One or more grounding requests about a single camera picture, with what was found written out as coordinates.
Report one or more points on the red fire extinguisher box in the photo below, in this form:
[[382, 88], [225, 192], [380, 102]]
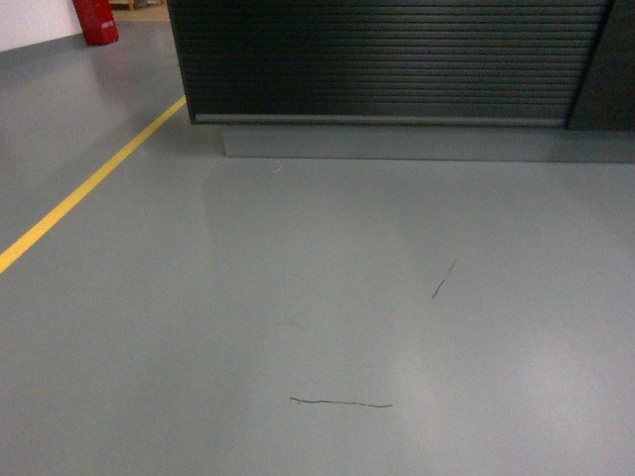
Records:
[[96, 21]]

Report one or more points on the wooden pallet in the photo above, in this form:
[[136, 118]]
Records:
[[132, 5]]

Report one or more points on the black checkout counter cabinet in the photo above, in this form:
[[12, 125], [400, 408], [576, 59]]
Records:
[[487, 81]]

